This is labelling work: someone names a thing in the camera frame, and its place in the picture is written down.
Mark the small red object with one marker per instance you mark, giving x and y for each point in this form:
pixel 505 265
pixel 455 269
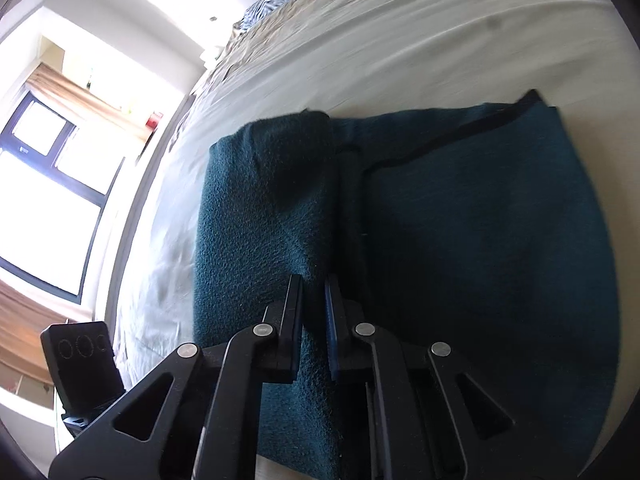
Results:
pixel 152 122

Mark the dark teal knit sweater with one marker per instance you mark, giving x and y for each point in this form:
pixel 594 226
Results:
pixel 477 226

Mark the black camera box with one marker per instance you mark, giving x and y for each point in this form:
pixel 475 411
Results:
pixel 80 360

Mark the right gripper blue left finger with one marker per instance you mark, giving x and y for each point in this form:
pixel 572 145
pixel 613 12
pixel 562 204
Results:
pixel 281 364

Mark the beige bed sheet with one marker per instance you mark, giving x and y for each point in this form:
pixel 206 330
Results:
pixel 359 58

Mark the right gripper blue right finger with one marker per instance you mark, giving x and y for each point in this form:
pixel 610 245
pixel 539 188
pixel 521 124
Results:
pixel 349 357

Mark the window with black frame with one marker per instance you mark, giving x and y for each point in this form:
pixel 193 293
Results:
pixel 56 176

